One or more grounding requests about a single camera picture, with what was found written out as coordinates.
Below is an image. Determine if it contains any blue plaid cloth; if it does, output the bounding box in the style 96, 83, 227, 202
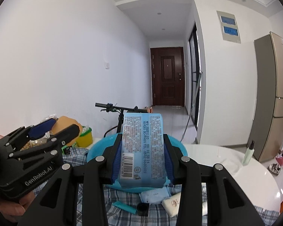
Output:
35, 146, 281, 226

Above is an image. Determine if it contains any yellow bin with green rim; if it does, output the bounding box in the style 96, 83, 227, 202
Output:
75, 125, 94, 148

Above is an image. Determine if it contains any metal mop handle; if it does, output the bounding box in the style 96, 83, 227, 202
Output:
180, 74, 202, 144

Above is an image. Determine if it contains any black framed glass door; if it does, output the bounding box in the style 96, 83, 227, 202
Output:
188, 22, 201, 128

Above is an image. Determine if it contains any blue plastic basin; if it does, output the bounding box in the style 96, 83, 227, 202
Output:
87, 134, 188, 195

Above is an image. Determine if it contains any black bicycle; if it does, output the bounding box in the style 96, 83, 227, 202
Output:
95, 103, 154, 138

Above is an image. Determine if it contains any brown wooden door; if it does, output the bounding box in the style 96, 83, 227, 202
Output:
150, 47, 185, 106

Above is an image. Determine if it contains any grey wall panel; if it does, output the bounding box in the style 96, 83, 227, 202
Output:
216, 11, 242, 43

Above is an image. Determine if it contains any tan flat object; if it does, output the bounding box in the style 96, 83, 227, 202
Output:
52, 116, 83, 146

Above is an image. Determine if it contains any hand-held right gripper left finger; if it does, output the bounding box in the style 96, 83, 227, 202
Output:
17, 133, 123, 226

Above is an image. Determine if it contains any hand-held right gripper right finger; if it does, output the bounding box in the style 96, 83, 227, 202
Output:
164, 134, 266, 226

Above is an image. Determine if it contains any blue tissue pack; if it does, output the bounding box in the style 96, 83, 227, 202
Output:
118, 113, 171, 189

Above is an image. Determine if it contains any person's left hand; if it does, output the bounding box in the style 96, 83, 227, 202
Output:
0, 190, 36, 224

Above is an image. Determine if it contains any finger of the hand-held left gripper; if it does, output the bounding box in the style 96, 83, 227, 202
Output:
0, 118, 57, 150
8, 124, 81, 160

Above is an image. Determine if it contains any green pump bottle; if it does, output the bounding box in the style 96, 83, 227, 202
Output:
241, 140, 256, 166

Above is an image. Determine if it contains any small black box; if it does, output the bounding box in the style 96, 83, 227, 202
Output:
137, 202, 149, 217

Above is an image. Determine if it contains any clear snack bag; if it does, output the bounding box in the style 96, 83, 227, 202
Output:
20, 138, 50, 151

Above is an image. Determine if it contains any white patterned shoe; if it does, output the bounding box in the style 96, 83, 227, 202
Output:
268, 163, 282, 176

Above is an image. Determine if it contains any teal tube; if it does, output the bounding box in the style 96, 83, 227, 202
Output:
112, 201, 138, 215

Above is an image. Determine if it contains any white soap packet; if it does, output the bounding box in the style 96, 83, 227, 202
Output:
161, 192, 182, 217

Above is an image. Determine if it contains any pale blue packet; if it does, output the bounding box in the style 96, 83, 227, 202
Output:
139, 186, 171, 204

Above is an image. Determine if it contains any beige refrigerator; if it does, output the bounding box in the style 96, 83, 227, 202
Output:
253, 31, 283, 163

